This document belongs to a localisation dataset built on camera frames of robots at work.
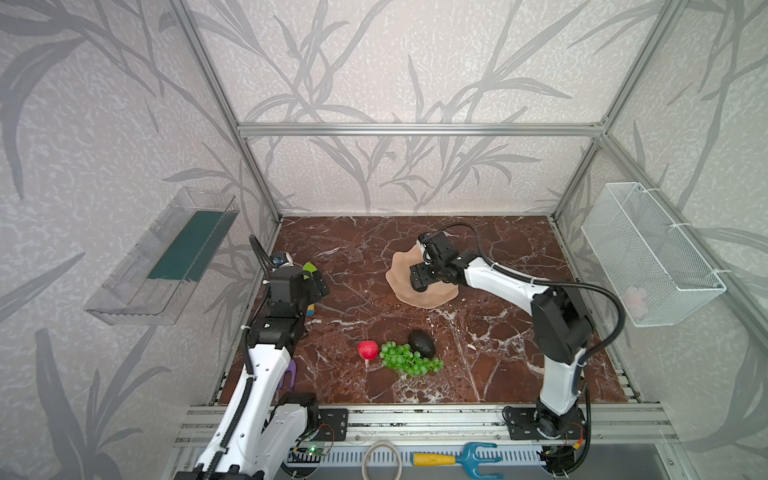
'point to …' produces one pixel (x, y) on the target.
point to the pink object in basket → (636, 301)
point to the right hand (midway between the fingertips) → (424, 261)
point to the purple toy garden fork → (292, 369)
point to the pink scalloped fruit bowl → (436, 293)
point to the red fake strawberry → (368, 349)
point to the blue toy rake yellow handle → (467, 458)
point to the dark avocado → (422, 341)
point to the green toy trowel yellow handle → (309, 266)
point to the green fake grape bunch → (401, 357)
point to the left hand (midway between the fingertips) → (310, 269)
